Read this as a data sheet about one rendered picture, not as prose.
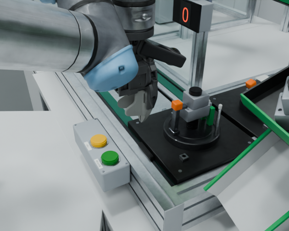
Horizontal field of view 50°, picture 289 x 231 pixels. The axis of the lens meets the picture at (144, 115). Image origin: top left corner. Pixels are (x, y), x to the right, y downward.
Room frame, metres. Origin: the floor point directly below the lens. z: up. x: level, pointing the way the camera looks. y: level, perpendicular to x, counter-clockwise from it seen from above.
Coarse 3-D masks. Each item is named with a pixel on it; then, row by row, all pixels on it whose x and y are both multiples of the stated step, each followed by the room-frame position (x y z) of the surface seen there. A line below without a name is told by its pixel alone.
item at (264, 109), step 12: (288, 72) 0.42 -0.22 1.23; (264, 84) 0.41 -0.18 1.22; (276, 84) 0.42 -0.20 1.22; (252, 96) 0.40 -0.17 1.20; (264, 96) 0.40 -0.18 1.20; (276, 96) 0.39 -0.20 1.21; (252, 108) 0.37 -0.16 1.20; (264, 108) 0.38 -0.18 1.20; (264, 120) 0.35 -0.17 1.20; (276, 132) 0.32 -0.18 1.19; (288, 132) 0.32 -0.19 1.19; (288, 144) 0.30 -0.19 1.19
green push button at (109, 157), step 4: (104, 152) 0.53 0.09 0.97; (108, 152) 0.53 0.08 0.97; (112, 152) 0.53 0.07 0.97; (116, 152) 0.54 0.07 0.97; (104, 156) 0.52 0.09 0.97; (108, 156) 0.52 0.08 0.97; (112, 156) 0.52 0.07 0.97; (116, 156) 0.52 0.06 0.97; (104, 160) 0.51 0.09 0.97; (108, 160) 0.51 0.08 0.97; (112, 160) 0.51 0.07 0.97; (116, 160) 0.51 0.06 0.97; (108, 164) 0.50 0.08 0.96; (112, 164) 0.50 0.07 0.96
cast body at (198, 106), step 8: (192, 88) 0.61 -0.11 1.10; (200, 88) 0.61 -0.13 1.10; (184, 96) 0.61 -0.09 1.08; (192, 96) 0.60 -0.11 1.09; (200, 96) 0.60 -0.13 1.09; (208, 96) 0.60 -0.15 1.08; (192, 104) 0.59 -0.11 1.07; (200, 104) 0.59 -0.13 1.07; (208, 104) 0.61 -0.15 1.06; (184, 112) 0.59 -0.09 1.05; (192, 112) 0.58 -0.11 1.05; (200, 112) 0.59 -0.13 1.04; (208, 112) 0.61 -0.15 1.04; (192, 120) 0.58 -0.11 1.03
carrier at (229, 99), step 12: (216, 96) 0.79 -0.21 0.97; (228, 96) 0.79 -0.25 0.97; (240, 96) 0.79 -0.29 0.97; (216, 108) 0.73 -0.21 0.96; (228, 108) 0.72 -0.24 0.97; (240, 108) 0.72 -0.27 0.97; (228, 120) 0.69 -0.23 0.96; (240, 120) 0.66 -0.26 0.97; (252, 120) 0.66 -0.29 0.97; (252, 132) 0.61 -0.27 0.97
